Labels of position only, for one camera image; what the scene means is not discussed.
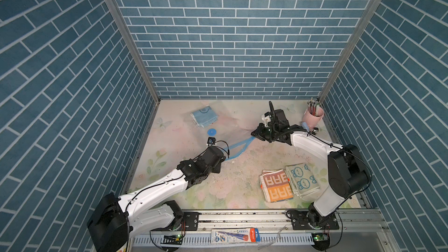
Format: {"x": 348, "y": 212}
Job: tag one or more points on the aluminium mounting rail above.
{"x": 276, "y": 227}

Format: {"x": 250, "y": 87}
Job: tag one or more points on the light blue towel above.
{"x": 204, "y": 117}

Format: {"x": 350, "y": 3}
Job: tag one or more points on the orange white folded towel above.
{"x": 275, "y": 186}

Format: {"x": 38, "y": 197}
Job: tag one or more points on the small metal binder clip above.
{"x": 315, "y": 131}

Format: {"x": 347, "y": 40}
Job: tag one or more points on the small blue white eraser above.
{"x": 305, "y": 126}

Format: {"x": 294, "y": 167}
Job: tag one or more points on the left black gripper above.
{"x": 217, "y": 166}

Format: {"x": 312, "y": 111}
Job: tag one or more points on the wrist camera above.
{"x": 269, "y": 119}
{"x": 211, "y": 141}

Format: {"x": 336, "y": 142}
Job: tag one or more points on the clear vacuum bag blue zipper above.
{"x": 236, "y": 120}

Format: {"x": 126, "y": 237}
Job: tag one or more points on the red blue packaged item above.
{"x": 244, "y": 235}

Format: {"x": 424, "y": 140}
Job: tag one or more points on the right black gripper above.
{"x": 259, "y": 131}

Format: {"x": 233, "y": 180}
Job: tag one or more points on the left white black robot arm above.
{"x": 118, "y": 219}

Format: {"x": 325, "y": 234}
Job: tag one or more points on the pink pen cup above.
{"x": 313, "y": 114}

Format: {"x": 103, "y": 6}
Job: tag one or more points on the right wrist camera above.
{"x": 269, "y": 119}

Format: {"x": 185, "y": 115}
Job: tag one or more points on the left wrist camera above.
{"x": 211, "y": 141}

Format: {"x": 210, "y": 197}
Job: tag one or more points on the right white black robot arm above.
{"x": 348, "y": 174}

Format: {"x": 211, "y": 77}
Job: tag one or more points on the pale green bunny towel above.
{"x": 301, "y": 179}

